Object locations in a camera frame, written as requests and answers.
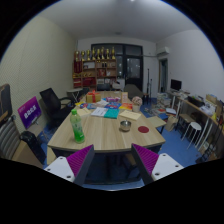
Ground orange book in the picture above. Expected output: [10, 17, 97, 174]
[118, 102, 134, 111]

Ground dark glass double door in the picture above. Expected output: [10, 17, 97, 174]
[90, 43, 144, 92]

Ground grey armchair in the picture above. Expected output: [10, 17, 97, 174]
[123, 83, 144, 100]

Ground black computer monitor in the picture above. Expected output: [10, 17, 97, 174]
[170, 78, 183, 92]

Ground small standing card box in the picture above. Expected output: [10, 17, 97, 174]
[120, 91, 129, 104]

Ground black tripod stand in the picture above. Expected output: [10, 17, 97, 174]
[145, 68, 154, 98]

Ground small metal cup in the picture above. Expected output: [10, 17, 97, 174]
[119, 120, 132, 133]

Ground blue book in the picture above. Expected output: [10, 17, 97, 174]
[104, 101, 123, 110]

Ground wooden-top dark stool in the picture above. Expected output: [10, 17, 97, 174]
[178, 113, 196, 134]

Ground teal book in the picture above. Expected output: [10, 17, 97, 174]
[103, 108, 120, 120]

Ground pink box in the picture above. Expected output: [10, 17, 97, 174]
[105, 96, 121, 103]

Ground pale yellow envelope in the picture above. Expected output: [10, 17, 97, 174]
[118, 110, 142, 121]

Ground flat round red coaster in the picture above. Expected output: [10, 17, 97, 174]
[137, 125, 150, 134]

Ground small pale yellow card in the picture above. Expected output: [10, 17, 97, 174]
[76, 107, 92, 117]

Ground beige paper bag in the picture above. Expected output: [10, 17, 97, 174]
[164, 115, 179, 132]

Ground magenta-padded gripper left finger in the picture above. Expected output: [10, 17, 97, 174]
[44, 144, 96, 187]

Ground wooden shelf unit with trophies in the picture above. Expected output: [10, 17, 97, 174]
[72, 46, 118, 90]

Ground small wooden side table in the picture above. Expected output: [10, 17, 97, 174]
[146, 115, 167, 130]

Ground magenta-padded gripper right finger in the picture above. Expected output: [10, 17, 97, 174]
[130, 143, 185, 186]

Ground pink flowers in white pot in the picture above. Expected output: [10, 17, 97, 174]
[131, 96, 143, 113]

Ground black suitcase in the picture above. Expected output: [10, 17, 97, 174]
[19, 130, 47, 165]

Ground yellow gift box red ribbon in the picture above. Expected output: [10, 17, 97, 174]
[85, 90, 102, 104]

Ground white wall air conditioner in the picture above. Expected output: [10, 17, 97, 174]
[155, 46, 171, 58]

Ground purple sign board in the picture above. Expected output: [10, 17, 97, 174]
[17, 96, 43, 130]

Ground grey striped chair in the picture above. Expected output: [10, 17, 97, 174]
[0, 114, 23, 160]

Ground green-capped green drink bottle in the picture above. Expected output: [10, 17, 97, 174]
[69, 108, 86, 145]

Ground black office chair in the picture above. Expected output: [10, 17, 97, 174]
[39, 87, 76, 129]

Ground long cluttered side desk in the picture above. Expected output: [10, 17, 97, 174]
[166, 89, 224, 161]

